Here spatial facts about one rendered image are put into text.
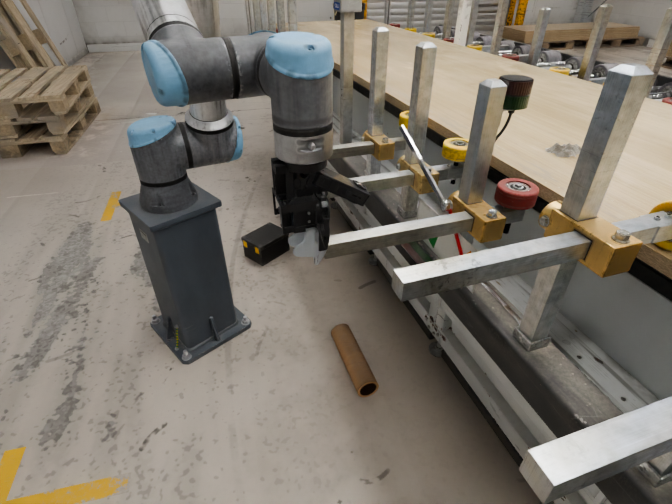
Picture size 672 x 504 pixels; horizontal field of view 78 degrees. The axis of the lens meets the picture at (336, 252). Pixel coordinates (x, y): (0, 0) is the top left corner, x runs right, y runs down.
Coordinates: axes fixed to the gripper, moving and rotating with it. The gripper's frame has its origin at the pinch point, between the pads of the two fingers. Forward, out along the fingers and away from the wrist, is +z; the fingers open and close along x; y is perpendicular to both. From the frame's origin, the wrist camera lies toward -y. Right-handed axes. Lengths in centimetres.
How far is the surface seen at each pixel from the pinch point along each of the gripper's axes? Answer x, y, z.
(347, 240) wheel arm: 1.2, -5.0, -3.4
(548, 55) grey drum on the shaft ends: -146, -181, -1
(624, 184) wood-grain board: 5, -64, -7
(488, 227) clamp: 5.0, -32.6, -3.0
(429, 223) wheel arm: 0.6, -22.1, -3.4
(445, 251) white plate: -5.6, -31.6, 9.4
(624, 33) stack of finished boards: -569, -744, 61
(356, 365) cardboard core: -32, -22, 75
